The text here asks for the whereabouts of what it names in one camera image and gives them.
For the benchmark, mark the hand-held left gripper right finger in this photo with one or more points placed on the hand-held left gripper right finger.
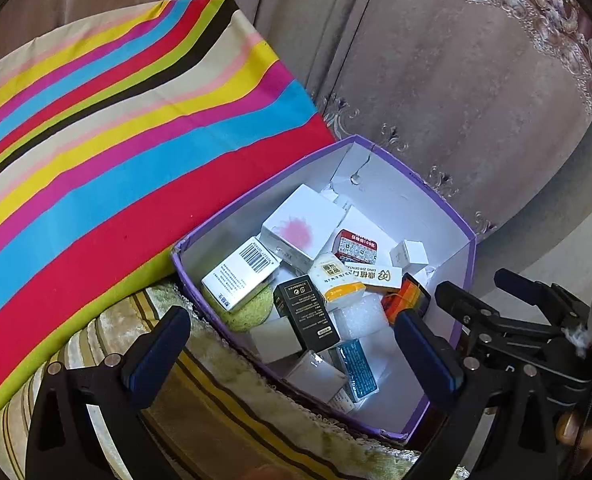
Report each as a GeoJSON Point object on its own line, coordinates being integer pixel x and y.
{"type": "Point", "coordinates": [425, 355]}

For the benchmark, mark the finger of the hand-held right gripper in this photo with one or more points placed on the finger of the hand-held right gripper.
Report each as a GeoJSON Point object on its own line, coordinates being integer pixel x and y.
{"type": "Point", "coordinates": [525, 287]}
{"type": "Point", "coordinates": [460, 302]}

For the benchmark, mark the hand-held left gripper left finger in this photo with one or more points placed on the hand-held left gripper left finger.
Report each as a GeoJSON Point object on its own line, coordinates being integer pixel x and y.
{"type": "Point", "coordinates": [156, 355]}

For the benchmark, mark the white barcode medicine box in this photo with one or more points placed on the white barcode medicine box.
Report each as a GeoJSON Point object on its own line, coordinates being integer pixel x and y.
{"type": "Point", "coordinates": [238, 275]}

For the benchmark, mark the purple cardboard box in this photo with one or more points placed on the purple cardboard box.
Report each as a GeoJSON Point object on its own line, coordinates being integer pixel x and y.
{"type": "Point", "coordinates": [425, 185]}

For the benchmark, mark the person's right hand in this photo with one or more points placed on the person's right hand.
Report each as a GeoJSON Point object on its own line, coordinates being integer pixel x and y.
{"type": "Point", "coordinates": [570, 427]}

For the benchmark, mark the teal box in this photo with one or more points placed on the teal box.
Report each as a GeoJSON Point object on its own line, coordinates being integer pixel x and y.
{"type": "Point", "coordinates": [358, 370]}

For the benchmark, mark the small white cube box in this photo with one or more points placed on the small white cube box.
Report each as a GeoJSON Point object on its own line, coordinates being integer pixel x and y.
{"type": "Point", "coordinates": [408, 255]}

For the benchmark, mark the clear plastic packet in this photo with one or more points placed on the clear plastic packet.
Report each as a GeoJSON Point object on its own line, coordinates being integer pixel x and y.
{"type": "Point", "coordinates": [360, 317]}

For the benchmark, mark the long white box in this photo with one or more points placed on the long white box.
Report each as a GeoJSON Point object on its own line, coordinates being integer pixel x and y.
{"type": "Point", "coordinates": [375, 277]}

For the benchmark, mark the green sponge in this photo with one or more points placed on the green sponge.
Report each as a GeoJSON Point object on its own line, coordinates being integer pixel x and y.
{"type": "Point", "coordinates": [241, 315]}

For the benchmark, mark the white orange tissue packet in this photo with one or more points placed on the white orange tissue packet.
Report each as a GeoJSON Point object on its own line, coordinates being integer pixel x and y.
{"type": "Point", "coordinates": [338, 280]}

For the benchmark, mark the red box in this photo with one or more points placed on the red box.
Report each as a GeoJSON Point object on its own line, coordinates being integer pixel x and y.
{"type": "Point", "coordinates": [355, 247]}

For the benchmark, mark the black box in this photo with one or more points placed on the black box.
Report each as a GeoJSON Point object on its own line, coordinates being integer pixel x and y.
{"type": "Point", "coordinates": [306, 315]}

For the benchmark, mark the white box with pink print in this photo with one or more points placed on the white box with pink print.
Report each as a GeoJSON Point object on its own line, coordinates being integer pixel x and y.
{"type": "Point", "coordinates": [301, 225]}

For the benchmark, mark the pinkish grey curtain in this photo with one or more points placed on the pinkish grey curtain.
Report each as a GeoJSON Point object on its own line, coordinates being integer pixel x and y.
{"type": "Point", "coordinates": [450, 110]}

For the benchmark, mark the striped colourful tablecloth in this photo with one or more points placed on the striped colourful tablecloth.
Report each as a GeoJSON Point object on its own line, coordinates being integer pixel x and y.
{"type": "Point", "coordinates": [101, 160]}

